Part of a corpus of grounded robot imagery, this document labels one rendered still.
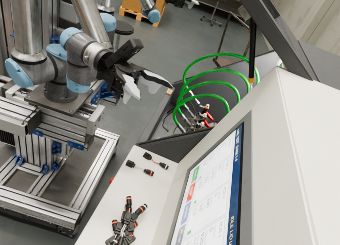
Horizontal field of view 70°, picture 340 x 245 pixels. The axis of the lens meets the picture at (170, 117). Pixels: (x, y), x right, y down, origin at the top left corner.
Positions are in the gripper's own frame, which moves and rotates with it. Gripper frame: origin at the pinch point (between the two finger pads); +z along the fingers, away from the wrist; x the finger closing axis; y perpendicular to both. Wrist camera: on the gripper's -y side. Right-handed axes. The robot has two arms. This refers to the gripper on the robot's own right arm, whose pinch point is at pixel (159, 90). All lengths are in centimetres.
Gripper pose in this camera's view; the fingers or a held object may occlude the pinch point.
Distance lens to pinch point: 63.4
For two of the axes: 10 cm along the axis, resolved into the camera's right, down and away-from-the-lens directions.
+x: -5.2, 2.8, -8.1
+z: 7.8, 5.5, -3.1
